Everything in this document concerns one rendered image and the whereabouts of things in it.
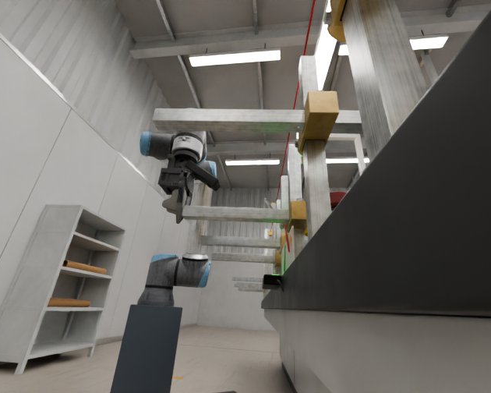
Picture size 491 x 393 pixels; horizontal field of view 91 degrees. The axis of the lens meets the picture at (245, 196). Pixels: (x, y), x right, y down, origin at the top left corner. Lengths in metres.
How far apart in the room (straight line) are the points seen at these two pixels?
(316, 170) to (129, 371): 1.21
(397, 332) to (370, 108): 0.17
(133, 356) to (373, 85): 1.35
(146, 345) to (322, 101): 1.26
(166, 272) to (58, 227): 2.02
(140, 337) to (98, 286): 2.55
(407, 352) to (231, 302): 8.53
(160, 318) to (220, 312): 7.43
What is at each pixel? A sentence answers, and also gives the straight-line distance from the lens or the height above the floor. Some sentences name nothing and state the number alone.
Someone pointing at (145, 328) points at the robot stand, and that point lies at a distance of 1.38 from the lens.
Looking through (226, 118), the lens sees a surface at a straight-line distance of 0.47.
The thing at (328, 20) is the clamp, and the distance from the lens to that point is 0.37.
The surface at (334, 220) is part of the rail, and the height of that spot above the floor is 0.69.
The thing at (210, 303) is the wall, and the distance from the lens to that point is 8.86.
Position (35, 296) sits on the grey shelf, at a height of 0.60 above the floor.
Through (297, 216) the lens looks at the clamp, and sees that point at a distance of 0.60.
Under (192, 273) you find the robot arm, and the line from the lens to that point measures 1.41.
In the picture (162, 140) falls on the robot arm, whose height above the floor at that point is 1.13.
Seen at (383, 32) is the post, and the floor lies 0.84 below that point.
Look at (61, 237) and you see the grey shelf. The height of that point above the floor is 1.18.
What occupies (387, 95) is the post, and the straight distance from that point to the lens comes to 0.22.
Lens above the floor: 0.62
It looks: 25 degrees up
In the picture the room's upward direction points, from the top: 3 degrees clockwise
